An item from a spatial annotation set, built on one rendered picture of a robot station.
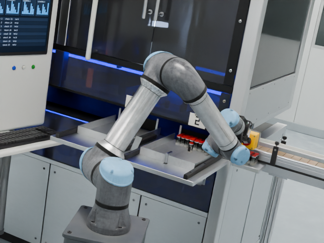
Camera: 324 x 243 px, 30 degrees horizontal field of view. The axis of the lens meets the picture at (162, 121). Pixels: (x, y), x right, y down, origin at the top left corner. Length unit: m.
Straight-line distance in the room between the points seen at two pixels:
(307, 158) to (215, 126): 0.75
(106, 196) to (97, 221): 0.09
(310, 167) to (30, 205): 1.53
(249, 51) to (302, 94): 4.74
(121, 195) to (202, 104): 0.42
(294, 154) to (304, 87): 4.58
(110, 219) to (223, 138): 0.51
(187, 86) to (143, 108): 0.19
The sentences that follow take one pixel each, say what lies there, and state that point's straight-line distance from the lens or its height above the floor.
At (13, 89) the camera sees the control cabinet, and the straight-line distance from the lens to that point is 2.92.
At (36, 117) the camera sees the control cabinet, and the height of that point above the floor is 0.85.
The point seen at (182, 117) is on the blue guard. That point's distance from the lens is 2.81.
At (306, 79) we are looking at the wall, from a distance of 7.34.
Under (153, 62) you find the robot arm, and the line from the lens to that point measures 2.15.
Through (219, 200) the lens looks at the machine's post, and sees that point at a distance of 2.83.
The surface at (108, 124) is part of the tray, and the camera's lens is 3.00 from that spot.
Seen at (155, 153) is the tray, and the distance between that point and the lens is 2.58.
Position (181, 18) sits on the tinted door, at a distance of 2.78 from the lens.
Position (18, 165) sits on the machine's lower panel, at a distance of 3.39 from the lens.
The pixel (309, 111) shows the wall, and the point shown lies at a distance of 7.38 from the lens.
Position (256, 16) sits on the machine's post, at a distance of 2.65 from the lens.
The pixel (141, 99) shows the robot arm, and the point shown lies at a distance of 2.13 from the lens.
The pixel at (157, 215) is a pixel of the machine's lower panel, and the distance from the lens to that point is 2.99.
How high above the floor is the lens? 1.69
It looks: 15 degrees down
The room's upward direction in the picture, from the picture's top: 10 degrees clockwise
